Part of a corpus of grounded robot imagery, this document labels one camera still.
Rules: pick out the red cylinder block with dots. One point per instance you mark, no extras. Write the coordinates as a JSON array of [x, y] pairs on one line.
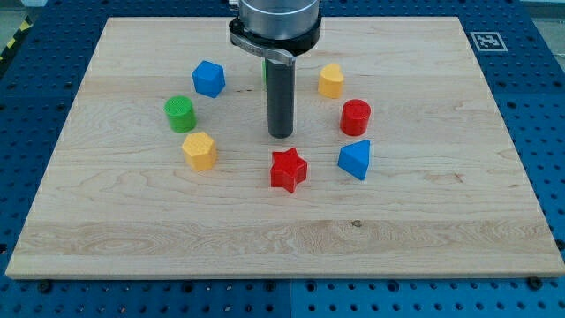
[[355, 117]]

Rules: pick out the white fiducial marker tag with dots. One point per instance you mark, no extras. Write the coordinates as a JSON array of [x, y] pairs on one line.
[[487, 41]]

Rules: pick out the light wooden board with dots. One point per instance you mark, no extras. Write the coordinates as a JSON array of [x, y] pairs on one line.
[[445, 194]]

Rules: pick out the blue cube block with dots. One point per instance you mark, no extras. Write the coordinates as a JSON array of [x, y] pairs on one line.
[[208, 79]]

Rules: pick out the blue triangle block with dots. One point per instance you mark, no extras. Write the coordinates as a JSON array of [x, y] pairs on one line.
[[355, 158]]

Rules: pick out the green cylinder block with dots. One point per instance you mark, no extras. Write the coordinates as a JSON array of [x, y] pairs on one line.
[[180, 114]]

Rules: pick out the red star block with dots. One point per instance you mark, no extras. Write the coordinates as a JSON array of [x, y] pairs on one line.
[[288, 169]]

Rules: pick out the yellow hexagon block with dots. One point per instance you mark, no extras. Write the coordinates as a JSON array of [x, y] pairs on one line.
[[200, 151]]

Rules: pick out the green block behind rod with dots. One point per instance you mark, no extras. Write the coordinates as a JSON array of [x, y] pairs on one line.
[[264, 72]]

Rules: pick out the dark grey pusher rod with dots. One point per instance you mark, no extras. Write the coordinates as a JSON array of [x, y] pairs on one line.
[[280, 86]]

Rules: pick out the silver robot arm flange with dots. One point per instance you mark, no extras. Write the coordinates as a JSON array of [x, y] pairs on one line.
[[276, 30]]

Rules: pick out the black yellow hazard tape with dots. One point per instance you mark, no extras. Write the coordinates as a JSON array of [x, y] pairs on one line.
[[13, 45]]

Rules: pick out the yellow heart block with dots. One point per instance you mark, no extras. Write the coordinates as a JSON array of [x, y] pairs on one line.
[[331, 81]]

